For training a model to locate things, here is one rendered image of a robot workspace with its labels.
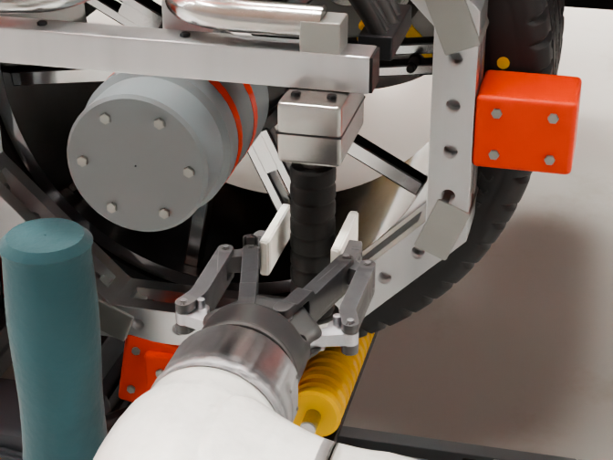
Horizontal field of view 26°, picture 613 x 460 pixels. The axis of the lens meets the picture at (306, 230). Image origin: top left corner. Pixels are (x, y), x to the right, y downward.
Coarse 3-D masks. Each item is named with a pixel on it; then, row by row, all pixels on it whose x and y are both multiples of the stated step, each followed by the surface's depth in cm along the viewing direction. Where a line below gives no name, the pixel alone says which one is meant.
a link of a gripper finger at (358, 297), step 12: (360, 264) 99; (372, 264) 99; (360, 276) 97; (372, 276) 98; (348, 288) 96; (360, 288) 96; (372, 288) 99; (348, 300) 94; (360, 300) 95; (348, 312) 93; (360, 312) 95; (348, 324) 91; (360, 324) 96; (348, 348) 92
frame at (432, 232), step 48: (432, 0) 115; (480, 0) 117; (480, 48) 118; (432, 96) 120; (0, 144) 139; (432, 144) 122; (0, 192) 136; (432, 192) 124; (384, 240) 132; (432, 240) 126; (144, 288) 141; (384, 288) 130; (144, 336) 139
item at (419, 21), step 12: (324, 0) 166; (408, 0) 168; (336, 12) 166; (348, 12) 166; (420, 12) 168; (348, 24) 166; (420, 24) 169; (348, 36) 167; (432, 36) 169; (384, 84) 174; (396, 84) 173
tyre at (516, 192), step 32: (512, 0) 122; (544, 0) 125; (512, 32) 124; (544, 32) 124; (512, 64) 125; (544, 64) 125; (0, 128) 142; (480, 192) 131; (512, 192) 131; (480, 224) 133; (448, 256) 136; (480, 256) 136; (416, 288) 138; (448, 288) 138; (384, 320) 141
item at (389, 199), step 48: (96, 0) 135; (144, 0) 135; (288, 0) 130; (432, 48) 129; (0, 96) 140; (48, 96) 149; (48, 144) 146; (48, 192) 144; (240, 192) 163; (288, 192) 139; (336, 192) 161; (384, 192) 152; (96, 240) 145; (144, 240) 148; (192, 240) 145; (240, 240) 153; (288, 240) 152; (288, 288) 142
